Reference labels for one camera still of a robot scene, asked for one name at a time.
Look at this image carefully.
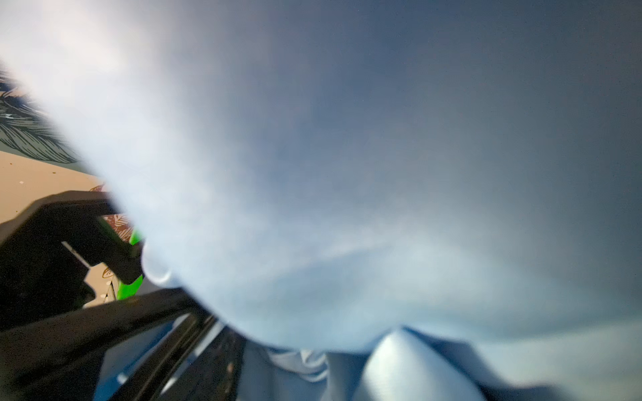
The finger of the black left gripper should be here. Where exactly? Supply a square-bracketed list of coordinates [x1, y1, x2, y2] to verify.
[158, 321, 246, 400]

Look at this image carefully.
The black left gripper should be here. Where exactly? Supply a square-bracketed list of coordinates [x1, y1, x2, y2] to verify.
[1, 190, 206, 400]

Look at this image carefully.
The light blue long-sleeve shirt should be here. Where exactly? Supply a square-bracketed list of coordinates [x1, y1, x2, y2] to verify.
[1, 1, 641, 400]

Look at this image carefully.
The green plastic mesh basket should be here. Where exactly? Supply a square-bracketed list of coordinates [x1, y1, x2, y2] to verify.
[116, 229, 146, 302]

